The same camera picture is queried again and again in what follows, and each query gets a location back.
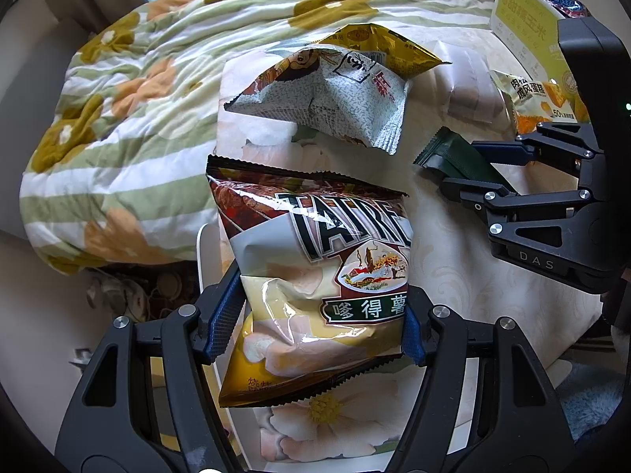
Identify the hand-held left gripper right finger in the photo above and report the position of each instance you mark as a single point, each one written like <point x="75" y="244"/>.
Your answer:
<point x="411" y="335"/>

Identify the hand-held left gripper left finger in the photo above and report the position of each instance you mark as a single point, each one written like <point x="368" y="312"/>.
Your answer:
<point x="224" y="315"/>

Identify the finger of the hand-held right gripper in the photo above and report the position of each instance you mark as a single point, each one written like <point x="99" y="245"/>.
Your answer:
<point x="468" y="189"/>
<point x="498" y="151"/>

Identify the dark green packet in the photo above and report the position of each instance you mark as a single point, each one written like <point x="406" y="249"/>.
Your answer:
<point x="453" y="157"/>

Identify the brown yellow chip bag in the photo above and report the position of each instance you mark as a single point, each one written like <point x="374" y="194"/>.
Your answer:
<point x="305" y="266"/>

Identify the yellow-green cardboard box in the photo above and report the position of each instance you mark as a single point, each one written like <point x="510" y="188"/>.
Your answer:
<point x="522" y="24"/>

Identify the orange cake packet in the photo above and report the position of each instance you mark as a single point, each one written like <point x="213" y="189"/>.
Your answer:
<point x="537" y="98"/>

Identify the clear white wrapped packet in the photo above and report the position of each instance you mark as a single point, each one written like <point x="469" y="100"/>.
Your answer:
<point x="468" y="88"/>

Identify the white tray table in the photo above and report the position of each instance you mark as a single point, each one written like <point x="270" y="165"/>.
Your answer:
<point x="468" y="266"/>

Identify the grey gold snack bag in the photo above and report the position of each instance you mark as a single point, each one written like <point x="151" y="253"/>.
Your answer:
<point x="340" y="98"/>

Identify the floral striped blanket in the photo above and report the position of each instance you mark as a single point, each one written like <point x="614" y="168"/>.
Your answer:
<point x="148" y="157"/>

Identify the blue fluffy rug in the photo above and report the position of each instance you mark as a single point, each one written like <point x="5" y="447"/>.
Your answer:
<point x="591" y="399"/>

